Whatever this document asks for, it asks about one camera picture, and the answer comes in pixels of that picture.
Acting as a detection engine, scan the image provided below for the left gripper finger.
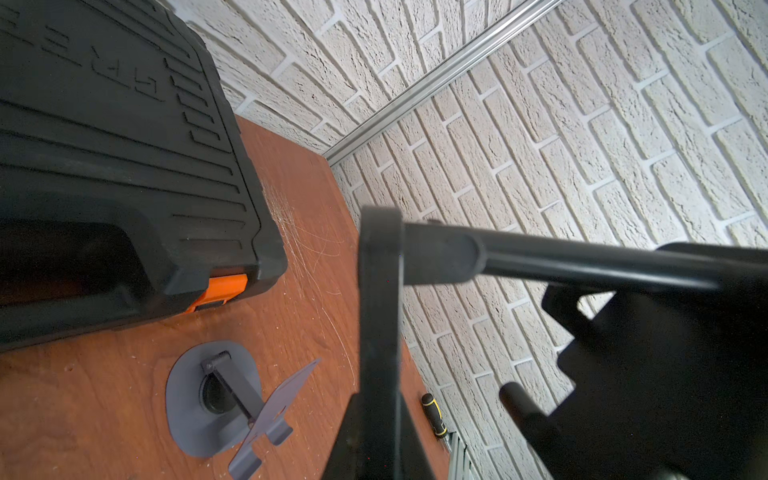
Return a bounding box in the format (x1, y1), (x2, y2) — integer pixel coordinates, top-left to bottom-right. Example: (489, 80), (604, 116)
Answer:
(321, 393), (436, 479)

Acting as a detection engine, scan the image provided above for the purple-grey phone stand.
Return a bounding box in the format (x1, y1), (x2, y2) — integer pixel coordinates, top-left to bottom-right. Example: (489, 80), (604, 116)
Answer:
(165, 341), (319, 479)

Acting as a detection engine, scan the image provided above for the black phone stand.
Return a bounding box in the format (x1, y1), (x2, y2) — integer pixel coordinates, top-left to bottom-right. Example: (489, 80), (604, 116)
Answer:
(358, 206), (767, 479)

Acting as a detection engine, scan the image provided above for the yellow black screwdriver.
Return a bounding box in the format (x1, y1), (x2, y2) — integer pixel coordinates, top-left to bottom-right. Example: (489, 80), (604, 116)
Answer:
(420, 393), (448, 439)

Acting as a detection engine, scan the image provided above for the black plastic tool case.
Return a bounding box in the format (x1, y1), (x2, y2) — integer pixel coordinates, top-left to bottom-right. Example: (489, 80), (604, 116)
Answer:
(1, 1), (287, 351)

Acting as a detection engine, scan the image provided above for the right corner aluminium profile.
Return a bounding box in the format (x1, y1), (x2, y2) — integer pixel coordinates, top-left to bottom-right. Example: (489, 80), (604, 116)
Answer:
(323, 0), (561, 166)

